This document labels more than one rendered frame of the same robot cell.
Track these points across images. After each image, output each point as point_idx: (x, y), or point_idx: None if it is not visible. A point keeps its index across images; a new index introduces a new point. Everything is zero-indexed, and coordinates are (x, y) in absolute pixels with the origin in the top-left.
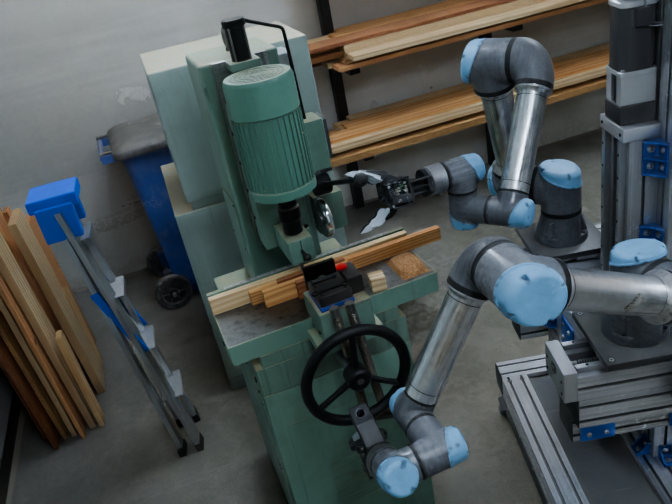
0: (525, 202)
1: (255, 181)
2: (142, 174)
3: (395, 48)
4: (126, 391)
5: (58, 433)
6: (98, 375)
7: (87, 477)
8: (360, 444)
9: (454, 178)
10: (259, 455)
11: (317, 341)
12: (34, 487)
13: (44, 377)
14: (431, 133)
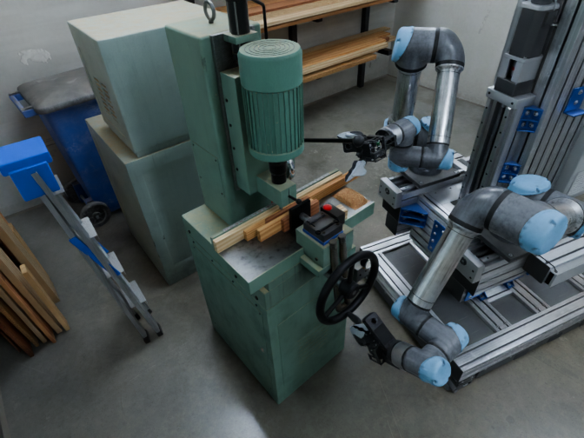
0: (451, 151)
1: (265, 143)
2: (63, 125)
3: None
4: (79, 298)
5: (29, 342)
6: (52, 289)
7: (69, 374)
8: (374, 341)
9: (405, 136)
10: (208, 331)
11: (314, 266)
12: (22, 392)
13: (14, 304)
14: None
